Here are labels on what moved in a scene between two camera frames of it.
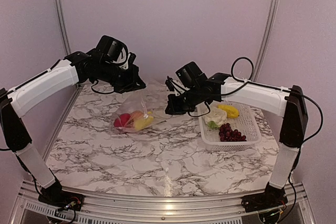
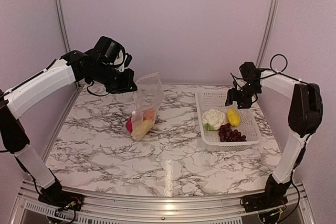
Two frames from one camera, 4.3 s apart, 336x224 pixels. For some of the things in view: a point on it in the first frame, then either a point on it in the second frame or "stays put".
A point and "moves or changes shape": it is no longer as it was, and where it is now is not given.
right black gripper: (174, 109) -> (232, 96)
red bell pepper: (123, 119) -> (129, 125)
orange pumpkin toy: (137, 115) -> (149, 115)
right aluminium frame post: (269, 29) stays put
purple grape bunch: (226, 134) stays put
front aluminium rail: (109, 209) stays put
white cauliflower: (216, 117) moves or changes shape
